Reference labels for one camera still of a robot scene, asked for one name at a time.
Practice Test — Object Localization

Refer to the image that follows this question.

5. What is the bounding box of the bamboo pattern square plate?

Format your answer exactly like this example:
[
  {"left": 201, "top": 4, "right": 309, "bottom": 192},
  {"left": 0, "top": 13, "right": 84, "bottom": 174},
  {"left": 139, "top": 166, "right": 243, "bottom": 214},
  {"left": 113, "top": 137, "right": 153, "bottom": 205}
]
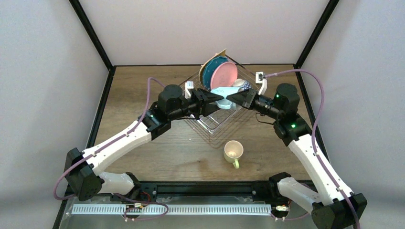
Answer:
[{"left": 198, "top": 49, "right": 228, "bottom": 88}]

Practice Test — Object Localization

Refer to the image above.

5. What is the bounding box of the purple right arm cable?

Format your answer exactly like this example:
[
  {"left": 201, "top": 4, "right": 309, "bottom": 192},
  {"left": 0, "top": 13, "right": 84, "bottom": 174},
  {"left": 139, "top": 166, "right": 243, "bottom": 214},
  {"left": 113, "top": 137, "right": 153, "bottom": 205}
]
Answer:
[{"left": 262, "top": 69, "right": 362, "bottom": 229}]

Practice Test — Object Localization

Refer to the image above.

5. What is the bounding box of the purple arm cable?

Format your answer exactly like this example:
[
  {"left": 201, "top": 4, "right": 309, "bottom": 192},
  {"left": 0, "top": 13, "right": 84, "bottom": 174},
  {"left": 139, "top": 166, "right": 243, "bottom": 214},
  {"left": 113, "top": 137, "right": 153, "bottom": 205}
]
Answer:
[
  {"left": 53, "top": 77, "right": 170, "bottom": 222},
  {"left": 262, "top": 69, "right": 362, "bottom": 229}
]

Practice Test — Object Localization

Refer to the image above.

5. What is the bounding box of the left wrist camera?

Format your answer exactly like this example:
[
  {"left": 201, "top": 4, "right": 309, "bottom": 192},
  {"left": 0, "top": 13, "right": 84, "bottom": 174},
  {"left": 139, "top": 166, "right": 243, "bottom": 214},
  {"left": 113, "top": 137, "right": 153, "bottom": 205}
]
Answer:
[{"left": 184, "top": 81, "right": 194, "bottom": 99}]

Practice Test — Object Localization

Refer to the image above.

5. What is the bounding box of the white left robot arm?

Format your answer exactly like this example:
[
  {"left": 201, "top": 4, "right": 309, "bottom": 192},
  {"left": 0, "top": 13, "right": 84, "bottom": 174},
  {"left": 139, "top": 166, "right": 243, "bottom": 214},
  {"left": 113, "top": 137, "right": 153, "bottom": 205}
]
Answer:
[{"left": 62, "top": 84, "right": 224, "bottom": 201}]

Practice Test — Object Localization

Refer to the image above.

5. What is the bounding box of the pale green mug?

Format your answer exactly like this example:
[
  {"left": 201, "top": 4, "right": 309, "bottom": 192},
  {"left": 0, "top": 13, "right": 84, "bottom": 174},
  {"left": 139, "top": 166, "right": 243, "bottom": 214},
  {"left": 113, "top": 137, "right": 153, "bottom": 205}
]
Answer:
[{"left": 224, "top": 140, "right": 244, "bottom": 169}]

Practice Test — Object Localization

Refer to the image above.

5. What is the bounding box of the lime green bowl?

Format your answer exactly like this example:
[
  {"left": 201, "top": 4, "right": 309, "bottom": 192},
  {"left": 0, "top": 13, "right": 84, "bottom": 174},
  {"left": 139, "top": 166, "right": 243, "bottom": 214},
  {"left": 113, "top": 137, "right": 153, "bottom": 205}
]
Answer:
[{"left": 232, "top": 78, "right": 252, "bottom": 91}]

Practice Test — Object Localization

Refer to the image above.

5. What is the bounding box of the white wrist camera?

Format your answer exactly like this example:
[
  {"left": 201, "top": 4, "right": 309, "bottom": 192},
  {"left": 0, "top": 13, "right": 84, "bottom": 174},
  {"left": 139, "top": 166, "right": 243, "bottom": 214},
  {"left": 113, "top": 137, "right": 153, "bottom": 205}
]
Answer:
[{"left": 255, "top": 72, "right": 267, "bottom": 95}]

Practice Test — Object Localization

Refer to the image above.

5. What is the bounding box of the teal polka dot plate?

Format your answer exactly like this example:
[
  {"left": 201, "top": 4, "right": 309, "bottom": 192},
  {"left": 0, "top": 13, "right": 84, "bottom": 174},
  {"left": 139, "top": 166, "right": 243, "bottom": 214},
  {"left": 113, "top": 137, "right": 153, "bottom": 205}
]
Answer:
[{"left": 202, "top": 56, "right": 228, "bottom": 90}]

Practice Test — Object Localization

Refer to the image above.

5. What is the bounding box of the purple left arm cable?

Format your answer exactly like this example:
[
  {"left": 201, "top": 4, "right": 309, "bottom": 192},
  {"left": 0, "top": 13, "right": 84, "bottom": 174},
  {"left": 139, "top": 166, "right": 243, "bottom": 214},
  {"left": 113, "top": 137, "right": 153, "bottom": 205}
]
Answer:
[{"left": 53, "top": 77, "right": 170, "bottom": 222}]

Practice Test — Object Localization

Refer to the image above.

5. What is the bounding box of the white slotted cable duct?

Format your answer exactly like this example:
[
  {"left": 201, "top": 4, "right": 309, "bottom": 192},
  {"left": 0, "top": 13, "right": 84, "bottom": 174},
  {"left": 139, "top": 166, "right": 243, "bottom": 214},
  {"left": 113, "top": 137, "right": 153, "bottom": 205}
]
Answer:
[{"left": 70, "top": 204, "right": 272, "bottom": 216}]

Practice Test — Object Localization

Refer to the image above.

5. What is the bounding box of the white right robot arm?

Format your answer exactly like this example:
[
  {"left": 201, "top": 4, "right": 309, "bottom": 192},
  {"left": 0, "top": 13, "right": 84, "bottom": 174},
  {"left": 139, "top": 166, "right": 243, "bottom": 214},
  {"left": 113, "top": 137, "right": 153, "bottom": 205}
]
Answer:
[{"left": 202, "top": 83, "right": 367, "bottom": 229}]

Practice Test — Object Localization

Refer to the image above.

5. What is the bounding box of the metal wire dish rack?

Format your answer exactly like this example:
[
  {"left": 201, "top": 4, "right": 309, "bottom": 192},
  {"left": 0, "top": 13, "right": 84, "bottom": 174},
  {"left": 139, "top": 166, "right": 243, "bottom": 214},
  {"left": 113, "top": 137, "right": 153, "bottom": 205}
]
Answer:
[{"left": 180, "top": 55, "right": 266, "bottom": 134}]

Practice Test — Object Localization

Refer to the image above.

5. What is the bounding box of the light blue mug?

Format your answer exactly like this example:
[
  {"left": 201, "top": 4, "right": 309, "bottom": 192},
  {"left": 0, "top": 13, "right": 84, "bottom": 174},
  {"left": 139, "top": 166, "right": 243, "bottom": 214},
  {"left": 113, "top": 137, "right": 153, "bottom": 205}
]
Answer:
[{"left": 210, "top": 87, "right": 242, "bottom": 110}]

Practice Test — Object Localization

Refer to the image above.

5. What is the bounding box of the black aluminium frame rail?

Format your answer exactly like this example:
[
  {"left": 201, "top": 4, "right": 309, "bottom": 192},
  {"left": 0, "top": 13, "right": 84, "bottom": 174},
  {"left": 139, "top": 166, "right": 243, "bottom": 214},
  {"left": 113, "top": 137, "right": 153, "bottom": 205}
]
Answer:
[{"left": 52, "top": 180, "right": 362, "bottom": 229}]

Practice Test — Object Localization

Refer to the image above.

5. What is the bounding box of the pink round plate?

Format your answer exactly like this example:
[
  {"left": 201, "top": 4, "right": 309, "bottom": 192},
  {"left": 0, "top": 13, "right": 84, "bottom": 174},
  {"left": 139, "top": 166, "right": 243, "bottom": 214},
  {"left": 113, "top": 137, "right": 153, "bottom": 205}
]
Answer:
[{"left": 210, "top": 62, "right": 238, "bottom": 90}]

